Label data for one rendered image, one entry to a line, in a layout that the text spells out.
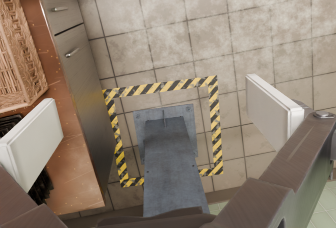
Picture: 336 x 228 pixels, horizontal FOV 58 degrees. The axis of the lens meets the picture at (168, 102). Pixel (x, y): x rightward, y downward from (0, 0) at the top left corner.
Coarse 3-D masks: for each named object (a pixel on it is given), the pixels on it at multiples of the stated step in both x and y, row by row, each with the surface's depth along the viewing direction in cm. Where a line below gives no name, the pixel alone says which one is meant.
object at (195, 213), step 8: (184, 208) 9; (192, 208) 9; (200, 208) 9; (120, 216) 9; (128, 216) 9; (152, 216) 9; (160, 216) 9; (168, 216) 9; (176, 216) 9; (184, 216) 9; (192, 216) 8; (200, 216) 8; (208, 216) 8; (96, 224) 9; (104, 224) 9; (112, 224) 9; (120, 224) 9; (128, 224) 8; (136, 224) 8; (144, 224) 8; (152, 224) 8; (160, 224) 8; (168, 224) 8; (176, 224) 8; (184, 224) 8; (192, 224) 8; (200, 224) 8
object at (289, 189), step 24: (312, 120) 13; (288, 144) 11; (312, 144) 11; (288, 168) 10; (312, 168) 10; (240, 192) 8; (264, 192) 8; (288, 192) 8; (312, 192) 11; (216, 216) 8; (240, 216) 7; (264, 216) 7; (288, 216) 8
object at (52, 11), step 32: (32, 0) 84; (64, 0) 110; (32, 32) 86; (64, 32) 102; (64, 64) 96; (64, 96) 93; (96, 96) 130; (64, 128) 97; (96, 128) 119; (64, 160) 101; (96, 160) 110; (64, 192) 105; (96, 192) 106
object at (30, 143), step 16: (32, 112) 18; (48, 112) 19; (16, 128) 15; (32, 128) 16; (48, 128) 19; (0, 144) 14; (16, 144) 14; (32, 144) 16; (48, 144) 18; (0, 160) 14; (16, 160) 14; (32, 160) 16; (16, 176) 14; (32, 176) 16
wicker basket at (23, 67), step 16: (0, 0) 73; (16, 0) 81; (0, 16) 71; (16, 16) 80; (0, 32) 71; (16, 32) 78; (0, 48) 87; (16, 48) 76; (32, 48) 87; (0, 64) 88; (16, 64) 74; (32, 64) 85; (0, 80) 90; (16, 80) 76; (32, 80) 83; (0, 96) 90; (16, 96) 86; (32, 96) 81; (0, 112) 76
